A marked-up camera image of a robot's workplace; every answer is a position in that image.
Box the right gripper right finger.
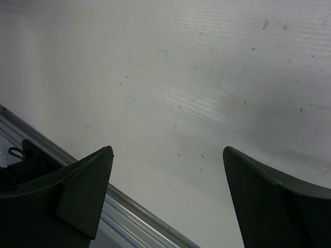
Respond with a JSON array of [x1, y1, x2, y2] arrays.
[[223, 147, 330, 247]]

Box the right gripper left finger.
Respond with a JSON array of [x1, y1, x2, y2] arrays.
[[1, 146, 114, 247]]

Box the aluminium rail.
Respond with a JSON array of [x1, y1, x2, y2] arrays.
[[1, 107, 195, 247]]

